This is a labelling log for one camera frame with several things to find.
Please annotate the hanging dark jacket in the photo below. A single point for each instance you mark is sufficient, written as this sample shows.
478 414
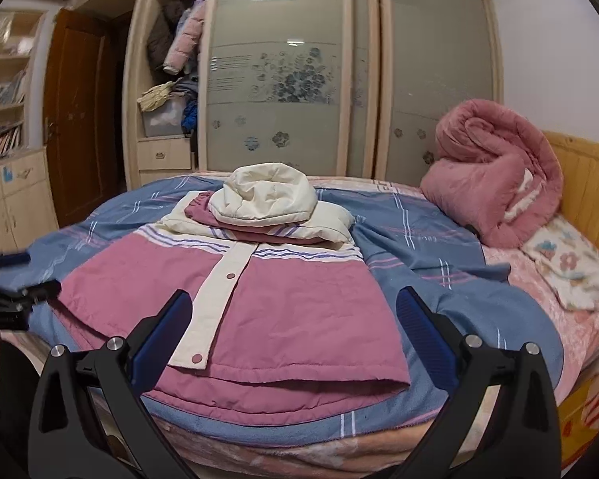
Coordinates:
162 33

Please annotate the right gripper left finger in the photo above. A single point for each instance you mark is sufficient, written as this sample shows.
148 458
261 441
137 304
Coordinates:
66 439

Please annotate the translucent storage box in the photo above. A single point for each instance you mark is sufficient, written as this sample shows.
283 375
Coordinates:
166 119

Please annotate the wardrobe with glass sliding doors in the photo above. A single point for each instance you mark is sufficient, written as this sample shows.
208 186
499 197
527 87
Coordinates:
330 87

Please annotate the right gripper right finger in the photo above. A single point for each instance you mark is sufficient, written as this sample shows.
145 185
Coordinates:
521 439

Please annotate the rolled pink quilt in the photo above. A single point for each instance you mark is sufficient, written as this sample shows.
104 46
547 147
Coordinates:
495 174

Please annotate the blue garment in wardrobe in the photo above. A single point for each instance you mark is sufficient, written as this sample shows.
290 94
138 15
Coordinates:
189 118

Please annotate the beige bag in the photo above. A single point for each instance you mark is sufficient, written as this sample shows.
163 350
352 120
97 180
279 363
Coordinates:
155 97

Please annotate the wooden headboard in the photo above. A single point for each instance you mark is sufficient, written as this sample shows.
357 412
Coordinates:
579 160

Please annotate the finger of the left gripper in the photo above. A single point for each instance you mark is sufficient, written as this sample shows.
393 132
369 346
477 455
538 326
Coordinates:
43 292
14 259

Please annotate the red and yellow bag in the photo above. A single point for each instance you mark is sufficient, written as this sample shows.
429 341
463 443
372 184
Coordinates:
579 421

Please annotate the pink bed sheet mattress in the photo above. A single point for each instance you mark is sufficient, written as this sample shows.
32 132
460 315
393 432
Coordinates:
554 309

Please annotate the floral pillow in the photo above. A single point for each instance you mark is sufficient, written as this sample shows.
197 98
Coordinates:
568 263

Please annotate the hanging pink puffer jacket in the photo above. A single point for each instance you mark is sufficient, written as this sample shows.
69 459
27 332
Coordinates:
188 34

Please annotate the brown wooden door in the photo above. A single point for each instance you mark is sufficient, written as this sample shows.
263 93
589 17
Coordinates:
82 113

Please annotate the pink and white hooded jacket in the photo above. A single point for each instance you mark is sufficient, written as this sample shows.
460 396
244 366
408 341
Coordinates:
287 326

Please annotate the bookshelf cabinet with drawers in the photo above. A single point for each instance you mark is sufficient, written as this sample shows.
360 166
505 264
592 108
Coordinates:
26 204

